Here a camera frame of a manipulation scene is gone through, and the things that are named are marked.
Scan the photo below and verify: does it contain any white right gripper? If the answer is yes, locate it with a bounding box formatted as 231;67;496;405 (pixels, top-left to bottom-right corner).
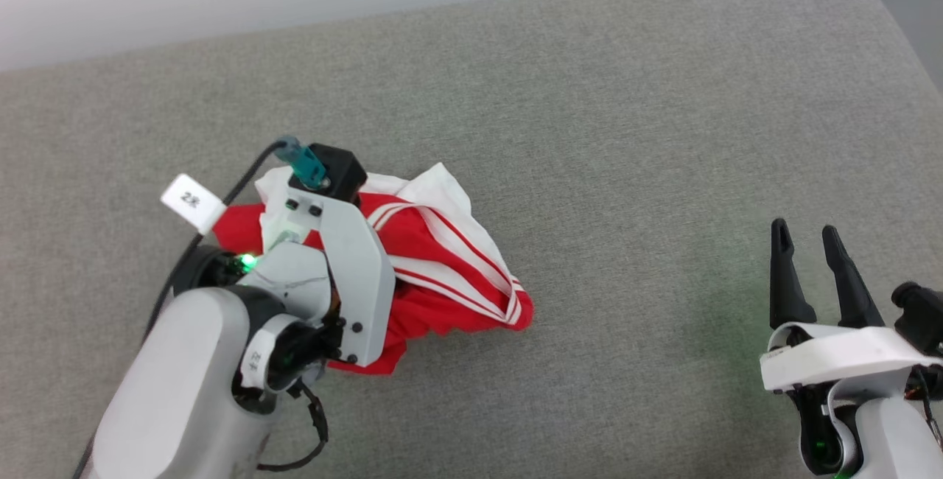
760;219;943;400

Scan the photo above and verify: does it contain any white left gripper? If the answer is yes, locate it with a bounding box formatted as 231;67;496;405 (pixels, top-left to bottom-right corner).
239;167;396;367

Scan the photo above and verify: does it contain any red and white jersey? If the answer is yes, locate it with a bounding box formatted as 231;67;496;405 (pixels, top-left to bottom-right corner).
212;162;534;376

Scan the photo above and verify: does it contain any grey fabric sofa cushion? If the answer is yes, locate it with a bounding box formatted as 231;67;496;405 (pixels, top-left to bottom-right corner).
0;0;943;479

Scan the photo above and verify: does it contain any teal camera cable connector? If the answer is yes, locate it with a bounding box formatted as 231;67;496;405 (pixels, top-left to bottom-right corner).
283;136;329;189

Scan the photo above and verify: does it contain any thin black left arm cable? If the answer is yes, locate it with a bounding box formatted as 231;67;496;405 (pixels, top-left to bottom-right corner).
256;382;329;473

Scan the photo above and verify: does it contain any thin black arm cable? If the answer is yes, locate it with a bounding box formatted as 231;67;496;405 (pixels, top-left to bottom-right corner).
256;382;329;473
912;365;943;454

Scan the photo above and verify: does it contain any black left camera cable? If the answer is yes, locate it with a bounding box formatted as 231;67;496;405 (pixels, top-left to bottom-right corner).
144;141;290;340

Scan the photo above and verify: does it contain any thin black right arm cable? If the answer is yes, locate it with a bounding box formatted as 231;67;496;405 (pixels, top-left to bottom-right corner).
912;365;943;454

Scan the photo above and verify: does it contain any white cable label tag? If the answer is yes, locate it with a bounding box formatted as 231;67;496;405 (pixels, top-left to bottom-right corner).
161;173;227;236

